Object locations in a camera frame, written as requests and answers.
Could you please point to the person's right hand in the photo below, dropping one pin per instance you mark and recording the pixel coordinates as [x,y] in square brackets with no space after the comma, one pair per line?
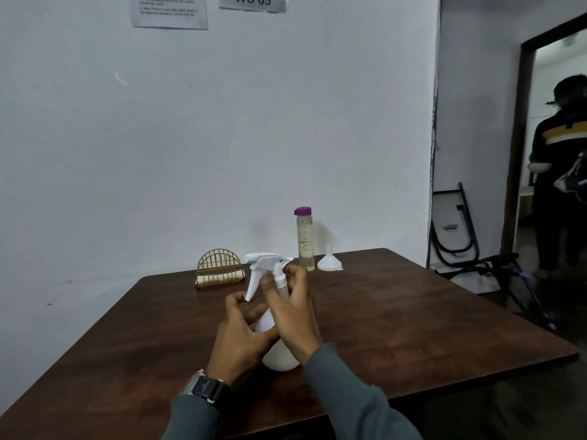
[298,325]

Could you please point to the white wall label sheet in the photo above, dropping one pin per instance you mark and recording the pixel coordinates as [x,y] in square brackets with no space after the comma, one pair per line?
[252,2]

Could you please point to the purple bottle cap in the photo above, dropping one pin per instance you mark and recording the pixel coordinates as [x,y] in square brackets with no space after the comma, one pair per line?
[303,211]

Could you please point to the white plastic funnel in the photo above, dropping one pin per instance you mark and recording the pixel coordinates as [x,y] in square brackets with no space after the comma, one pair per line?
[329,264]

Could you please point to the white printed wall notice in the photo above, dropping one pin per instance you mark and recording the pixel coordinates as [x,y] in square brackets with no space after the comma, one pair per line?
[169,13]

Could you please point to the white paper napkin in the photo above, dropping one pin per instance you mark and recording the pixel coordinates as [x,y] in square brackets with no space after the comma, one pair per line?
[215,275]

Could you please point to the dark wooden table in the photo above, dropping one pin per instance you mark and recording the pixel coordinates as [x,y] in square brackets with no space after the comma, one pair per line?
[412,325]

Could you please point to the person's left forearm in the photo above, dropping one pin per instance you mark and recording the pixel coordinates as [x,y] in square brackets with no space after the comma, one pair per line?
[192,421]

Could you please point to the white plastic spray bottle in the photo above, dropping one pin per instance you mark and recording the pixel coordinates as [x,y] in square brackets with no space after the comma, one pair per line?
[279,357]

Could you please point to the person's right forearm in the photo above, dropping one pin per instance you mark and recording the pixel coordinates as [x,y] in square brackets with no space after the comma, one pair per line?
[353,403]

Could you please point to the person's left hand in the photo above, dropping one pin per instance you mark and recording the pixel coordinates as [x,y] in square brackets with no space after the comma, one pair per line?
[234,343]

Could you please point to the dark wooden door frame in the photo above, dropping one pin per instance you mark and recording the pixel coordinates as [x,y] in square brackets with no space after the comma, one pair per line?
[518,132]

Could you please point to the white trigger sprayer head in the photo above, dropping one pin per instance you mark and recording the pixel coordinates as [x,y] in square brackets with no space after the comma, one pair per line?
[261,261]

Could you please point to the clear glass bottle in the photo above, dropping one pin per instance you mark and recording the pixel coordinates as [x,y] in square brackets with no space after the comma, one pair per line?
[306,242]

